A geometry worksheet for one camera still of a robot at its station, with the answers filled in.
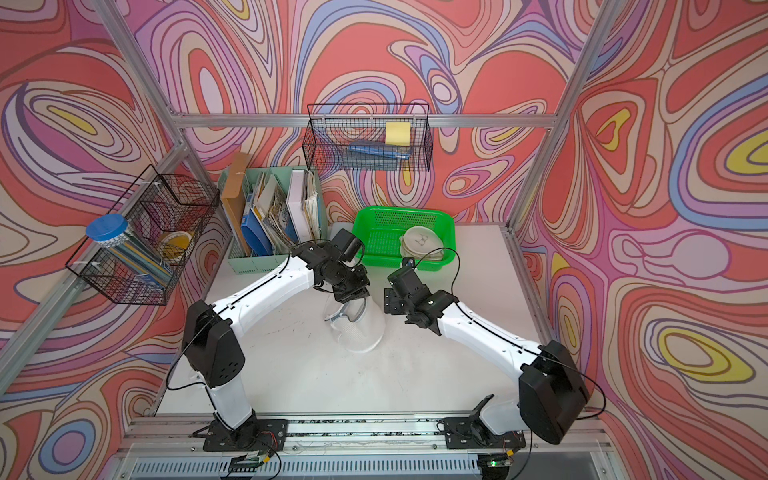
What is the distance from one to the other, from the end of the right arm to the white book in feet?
1.39

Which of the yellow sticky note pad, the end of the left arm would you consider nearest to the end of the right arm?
the end of the left arm

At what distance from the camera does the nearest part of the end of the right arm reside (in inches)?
22.8

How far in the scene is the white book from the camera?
3.05 ft
